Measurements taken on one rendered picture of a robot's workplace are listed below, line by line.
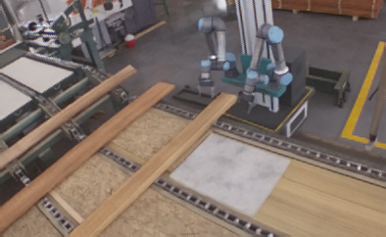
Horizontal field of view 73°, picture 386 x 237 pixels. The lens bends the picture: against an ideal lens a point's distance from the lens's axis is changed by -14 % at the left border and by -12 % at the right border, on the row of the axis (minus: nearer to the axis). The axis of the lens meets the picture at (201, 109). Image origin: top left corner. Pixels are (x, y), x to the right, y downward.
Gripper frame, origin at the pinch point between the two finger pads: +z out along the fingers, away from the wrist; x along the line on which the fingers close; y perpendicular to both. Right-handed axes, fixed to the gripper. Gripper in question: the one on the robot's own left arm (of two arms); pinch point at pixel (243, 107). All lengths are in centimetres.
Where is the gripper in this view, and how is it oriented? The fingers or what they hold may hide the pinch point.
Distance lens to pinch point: 246.2
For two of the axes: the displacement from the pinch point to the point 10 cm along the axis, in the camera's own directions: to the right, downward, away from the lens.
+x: 6.5, 4.4, -6.2
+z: -2.1, 8.9, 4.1
